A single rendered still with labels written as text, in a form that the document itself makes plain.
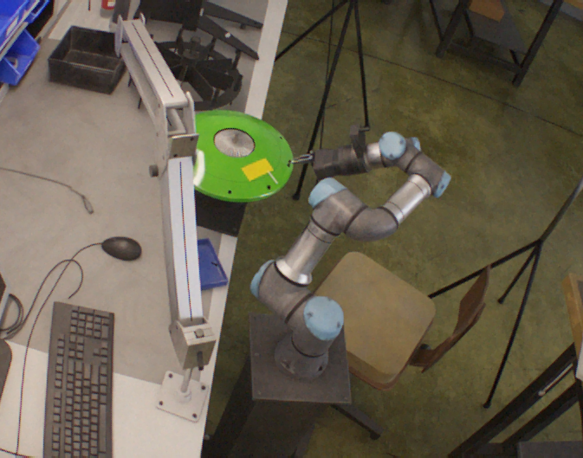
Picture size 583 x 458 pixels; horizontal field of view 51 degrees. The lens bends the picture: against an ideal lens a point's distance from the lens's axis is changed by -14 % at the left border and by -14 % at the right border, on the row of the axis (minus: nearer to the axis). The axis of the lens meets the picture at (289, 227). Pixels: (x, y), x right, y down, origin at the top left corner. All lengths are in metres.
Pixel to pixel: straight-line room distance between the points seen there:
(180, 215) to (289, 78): 2.71
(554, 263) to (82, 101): 2.59
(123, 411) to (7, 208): 0.63
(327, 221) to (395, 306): 0.76
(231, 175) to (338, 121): 2.06
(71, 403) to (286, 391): 0.53
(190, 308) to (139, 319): 0.33
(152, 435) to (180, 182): 0.55
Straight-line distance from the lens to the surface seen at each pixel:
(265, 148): 1.73
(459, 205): 3.57
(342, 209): 1.44
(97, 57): 2.23
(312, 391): 1.64
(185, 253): 1.22
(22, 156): 1.89
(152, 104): 1.27
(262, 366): 1.64
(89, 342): 1.51
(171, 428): 1.45
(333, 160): 1.69
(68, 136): 1.94
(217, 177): 1.65
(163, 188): 1.23
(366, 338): 2.05
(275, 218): 3.07
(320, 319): 1.49
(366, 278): 2.18
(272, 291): 1.53
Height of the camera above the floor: 2.25
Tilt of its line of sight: 47 degrees down
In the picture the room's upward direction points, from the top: 22 degrees clockwise
